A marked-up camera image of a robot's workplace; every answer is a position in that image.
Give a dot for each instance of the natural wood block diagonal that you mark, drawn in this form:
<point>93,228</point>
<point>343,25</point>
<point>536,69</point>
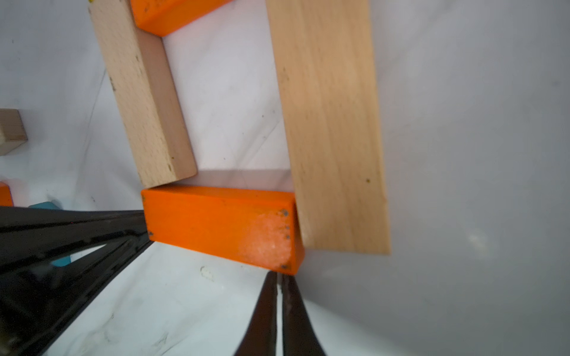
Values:
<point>327,83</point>

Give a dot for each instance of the orange block diagonal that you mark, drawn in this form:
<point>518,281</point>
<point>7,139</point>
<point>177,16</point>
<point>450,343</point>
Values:
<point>6,199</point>

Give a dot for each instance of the orange block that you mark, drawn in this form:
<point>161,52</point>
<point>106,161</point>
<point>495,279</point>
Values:
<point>163,17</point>
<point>259,228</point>

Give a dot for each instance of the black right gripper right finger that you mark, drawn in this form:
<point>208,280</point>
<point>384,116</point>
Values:
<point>299,337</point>

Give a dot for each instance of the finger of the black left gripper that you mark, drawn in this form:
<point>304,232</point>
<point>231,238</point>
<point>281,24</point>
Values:
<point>40,301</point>

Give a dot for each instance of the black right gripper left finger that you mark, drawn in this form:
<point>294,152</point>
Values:
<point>261,334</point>

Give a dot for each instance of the teal block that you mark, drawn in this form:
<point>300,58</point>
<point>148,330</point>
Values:
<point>56,231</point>

